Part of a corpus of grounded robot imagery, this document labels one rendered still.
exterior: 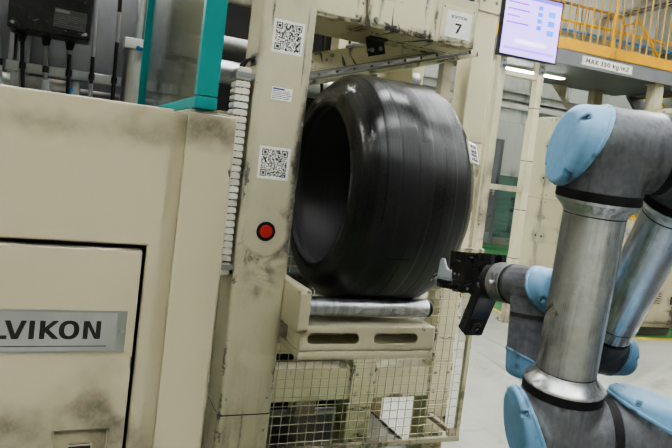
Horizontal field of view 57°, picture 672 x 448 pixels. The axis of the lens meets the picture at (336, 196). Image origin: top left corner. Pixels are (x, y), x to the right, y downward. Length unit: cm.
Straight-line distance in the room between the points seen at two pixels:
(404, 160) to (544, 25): 460
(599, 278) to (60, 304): 68
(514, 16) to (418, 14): 382
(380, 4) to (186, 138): 138
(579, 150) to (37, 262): 65
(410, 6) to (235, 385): 116
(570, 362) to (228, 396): 85
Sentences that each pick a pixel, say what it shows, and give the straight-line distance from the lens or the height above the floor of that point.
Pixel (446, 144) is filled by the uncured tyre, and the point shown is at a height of 131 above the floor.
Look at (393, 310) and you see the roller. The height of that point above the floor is 90.
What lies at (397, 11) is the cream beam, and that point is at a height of 170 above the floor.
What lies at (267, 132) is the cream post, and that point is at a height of 129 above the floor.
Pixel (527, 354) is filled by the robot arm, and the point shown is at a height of 96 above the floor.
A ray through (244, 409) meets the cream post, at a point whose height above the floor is 63.
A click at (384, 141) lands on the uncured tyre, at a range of 137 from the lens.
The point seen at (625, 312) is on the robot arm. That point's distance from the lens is 111.
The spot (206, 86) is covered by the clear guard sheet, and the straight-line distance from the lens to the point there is 56.
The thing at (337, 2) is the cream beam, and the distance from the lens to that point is 182.
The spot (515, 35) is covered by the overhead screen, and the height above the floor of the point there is 251.
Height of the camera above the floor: 124
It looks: 3 degrees down
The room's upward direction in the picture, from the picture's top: 7 degrees clockwise
